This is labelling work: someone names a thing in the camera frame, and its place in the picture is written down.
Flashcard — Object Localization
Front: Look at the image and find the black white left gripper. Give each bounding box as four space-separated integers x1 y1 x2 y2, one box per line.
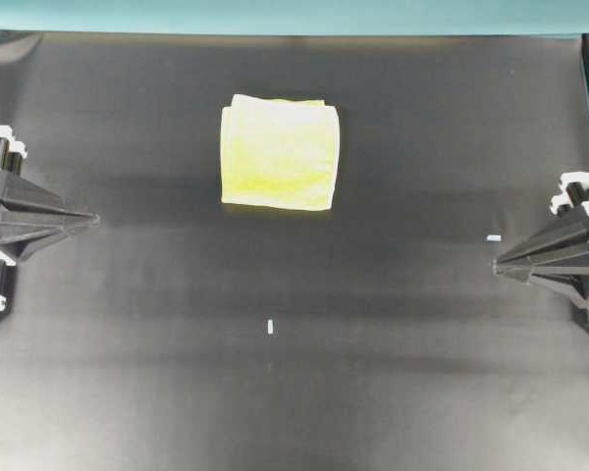
0 125 99 312

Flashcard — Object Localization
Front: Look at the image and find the yellow folded cloth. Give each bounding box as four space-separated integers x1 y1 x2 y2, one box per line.
220 94 341 211

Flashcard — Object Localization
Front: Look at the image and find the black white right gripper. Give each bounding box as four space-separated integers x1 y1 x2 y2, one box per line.
493 172 589 311

